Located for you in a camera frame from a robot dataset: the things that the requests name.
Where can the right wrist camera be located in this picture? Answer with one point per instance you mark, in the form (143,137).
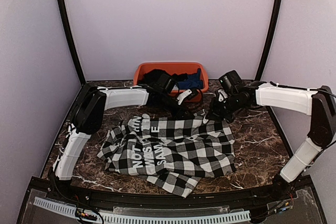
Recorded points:
(222,96)

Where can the black garment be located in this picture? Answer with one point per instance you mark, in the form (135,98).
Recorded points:
(155,74)

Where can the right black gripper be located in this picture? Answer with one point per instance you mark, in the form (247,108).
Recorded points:
(214,113)

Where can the white slotted cable duct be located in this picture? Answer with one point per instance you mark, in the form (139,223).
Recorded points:
(142,215)

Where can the black white plaid shirt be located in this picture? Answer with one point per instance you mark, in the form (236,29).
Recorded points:
(172,154)

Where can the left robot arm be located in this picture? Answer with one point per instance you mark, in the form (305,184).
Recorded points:
(86,116)

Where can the right black frame post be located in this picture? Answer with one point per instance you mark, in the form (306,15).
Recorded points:
(268,40)

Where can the black frame post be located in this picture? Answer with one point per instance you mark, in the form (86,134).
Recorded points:
(268,40)
(70,41)

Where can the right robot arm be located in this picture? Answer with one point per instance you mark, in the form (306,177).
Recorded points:
(318,104)

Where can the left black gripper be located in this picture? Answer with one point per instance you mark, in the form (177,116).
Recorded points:
(180,115)

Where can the orange plastic basin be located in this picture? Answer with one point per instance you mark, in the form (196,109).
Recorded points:
(171,68)

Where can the left black frame post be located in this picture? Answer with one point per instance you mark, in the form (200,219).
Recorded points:
(70,41)

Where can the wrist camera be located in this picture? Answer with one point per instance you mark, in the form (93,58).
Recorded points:
(222,96)
(188,95)

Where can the blue garment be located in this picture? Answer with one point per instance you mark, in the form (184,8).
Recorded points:
(190,81)

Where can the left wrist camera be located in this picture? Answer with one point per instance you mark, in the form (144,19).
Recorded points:
(188,95)

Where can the black front rail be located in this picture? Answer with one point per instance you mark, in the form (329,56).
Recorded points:
(253,198)

